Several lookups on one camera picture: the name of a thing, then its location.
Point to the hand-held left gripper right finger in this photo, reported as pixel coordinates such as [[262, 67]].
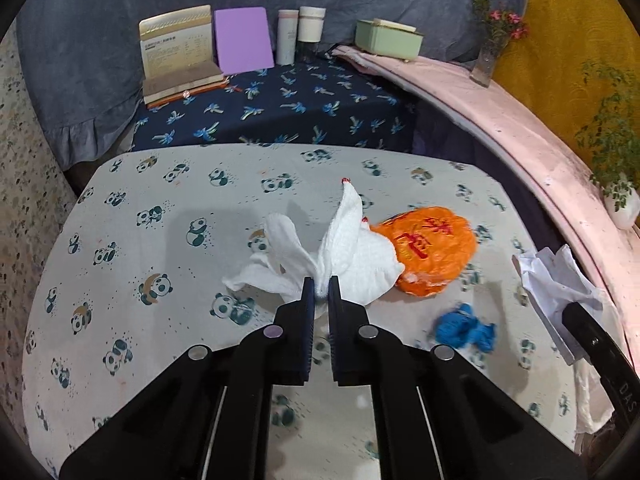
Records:
[[334, 295]]

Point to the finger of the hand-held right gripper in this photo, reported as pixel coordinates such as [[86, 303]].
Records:
[[595, 340]]

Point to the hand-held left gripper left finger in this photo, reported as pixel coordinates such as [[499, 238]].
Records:
[[310, 295]]

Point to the white paper towel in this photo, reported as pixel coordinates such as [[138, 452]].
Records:
[[345, 255]]

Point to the white paper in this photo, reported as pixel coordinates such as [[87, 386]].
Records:
[[550, 275]]

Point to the small orange plastic bag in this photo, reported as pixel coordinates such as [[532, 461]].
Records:
[[430, 250]]

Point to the blue crumpled wrapper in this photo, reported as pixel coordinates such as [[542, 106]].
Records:
[[465, 332]]

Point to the potted plant in white pot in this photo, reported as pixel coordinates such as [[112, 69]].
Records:
[[625, 207]]

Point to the panda print tablecloth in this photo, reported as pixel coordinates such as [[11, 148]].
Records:
[[175, 270]]

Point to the navy leaf print cloth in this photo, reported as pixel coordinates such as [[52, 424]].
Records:
[[300, 110]]

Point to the pink cloth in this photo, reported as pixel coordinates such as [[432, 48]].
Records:
[[500, 115]]

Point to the brown notebook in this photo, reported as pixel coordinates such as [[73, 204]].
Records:
[[180, 85]]

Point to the white bottle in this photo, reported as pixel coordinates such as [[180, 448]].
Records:
[[286, 37]]

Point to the green tissue box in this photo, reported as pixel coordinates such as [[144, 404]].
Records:
[[387, 40]]

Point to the purple notebook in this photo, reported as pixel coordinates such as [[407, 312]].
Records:
[[242, 40]]

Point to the white lidded jar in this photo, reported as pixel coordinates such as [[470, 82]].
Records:
[[311, 25]]

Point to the glass vase with flowers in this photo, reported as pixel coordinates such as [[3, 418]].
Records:
[[485, 67]]

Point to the beige open book box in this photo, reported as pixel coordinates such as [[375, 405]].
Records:
[[175, 45]]

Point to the yellow cloth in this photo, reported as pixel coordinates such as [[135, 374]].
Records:
[[560, 20]]

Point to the blue-grey cloth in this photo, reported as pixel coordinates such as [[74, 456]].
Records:
[[125, 5]]

